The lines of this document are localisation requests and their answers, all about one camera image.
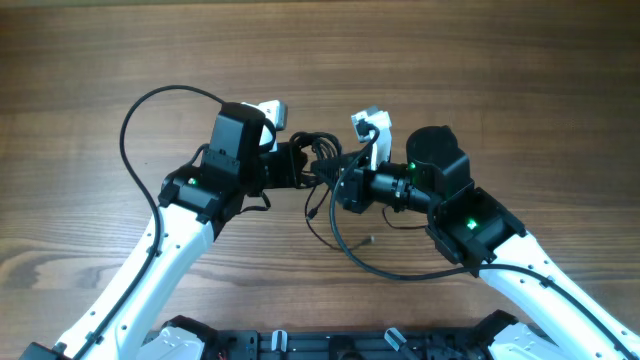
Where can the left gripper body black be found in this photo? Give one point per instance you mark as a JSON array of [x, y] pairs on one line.
[[278, 169]]

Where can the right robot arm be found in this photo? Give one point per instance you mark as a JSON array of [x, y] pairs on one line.
[[479, 236]]

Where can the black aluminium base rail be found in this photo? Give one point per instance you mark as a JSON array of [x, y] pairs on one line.
[[447, 343]]

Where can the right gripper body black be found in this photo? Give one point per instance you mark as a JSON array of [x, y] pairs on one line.
[[362, 184]]

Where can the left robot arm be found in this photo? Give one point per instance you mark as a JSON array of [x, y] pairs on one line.
[[242, 159]]

